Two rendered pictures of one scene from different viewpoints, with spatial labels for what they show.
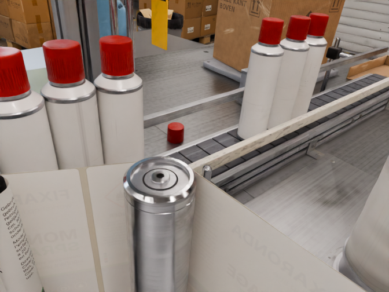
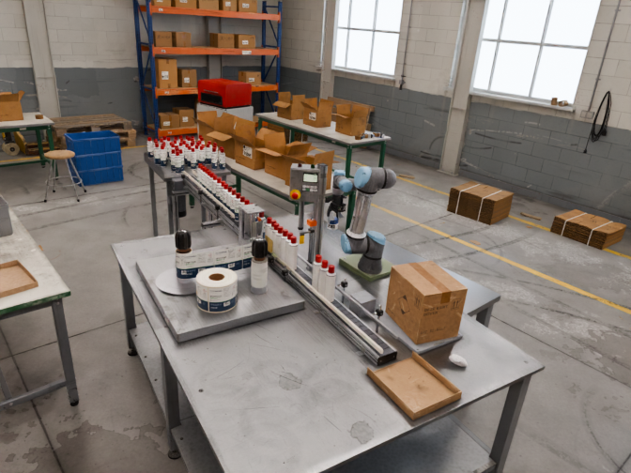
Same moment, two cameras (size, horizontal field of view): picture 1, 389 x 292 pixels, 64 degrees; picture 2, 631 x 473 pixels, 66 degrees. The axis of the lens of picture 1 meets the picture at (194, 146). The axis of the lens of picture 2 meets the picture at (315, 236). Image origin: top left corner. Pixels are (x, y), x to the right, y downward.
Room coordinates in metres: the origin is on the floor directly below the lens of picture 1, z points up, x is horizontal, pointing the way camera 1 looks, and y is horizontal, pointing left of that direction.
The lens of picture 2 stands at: (0.87, -2.39, 2.22)
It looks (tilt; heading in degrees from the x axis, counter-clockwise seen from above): 24 degrees down; 100
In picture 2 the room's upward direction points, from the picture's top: 4 degrees clockwise
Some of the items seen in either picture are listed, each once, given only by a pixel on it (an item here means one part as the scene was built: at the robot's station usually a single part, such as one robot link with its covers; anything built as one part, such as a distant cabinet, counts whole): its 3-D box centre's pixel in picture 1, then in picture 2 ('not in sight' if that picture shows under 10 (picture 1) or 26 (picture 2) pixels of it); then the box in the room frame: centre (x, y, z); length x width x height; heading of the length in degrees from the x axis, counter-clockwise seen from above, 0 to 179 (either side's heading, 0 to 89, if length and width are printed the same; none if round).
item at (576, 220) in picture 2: not in sight; (587, 228); (3.17, 3.66, 0.11); 0.65 x 0.54 x 0.22; 139
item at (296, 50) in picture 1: (286, 77); (323, 278); (0.54, -0.15, 0.98); 0.05 x 0.05 x 0.20
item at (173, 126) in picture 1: (175, 132); not in sight; (0.55, 0.04, 0.85); 0.03 x 0.03 x 0.03
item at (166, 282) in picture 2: not in sight; (185, 280); (-0.20, -0.24, 0.89); 0.31 x 0.31 x 0.01
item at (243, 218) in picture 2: not in sight; (252, 228); (0.00, 0.29, 1.01); 0.14 x 0.13 x 0.26; 133
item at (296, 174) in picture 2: not in sight; (305, 183); (0.35, 0.18, 1.38); 0.17 x 0.10 x 0.19; 8
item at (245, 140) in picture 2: not in sight; (253, 146); (-0.67, 2.43, 0.97); 0.45 x 0.38 x 0.37; 55
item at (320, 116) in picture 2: not in sight; (315, 112); (-0.50, 4.82, 0.97); 0.42 x 0.39 x 0.37; 49
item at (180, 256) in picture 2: not in sight; (183, 255); (-0.20, -0.24, 1.04); 0.09 x 0.09 x 0.29
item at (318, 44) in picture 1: (304, 71); (330, 283); (0.58, -0.20, 0.98); 0.05 x 0.05 x 0.20
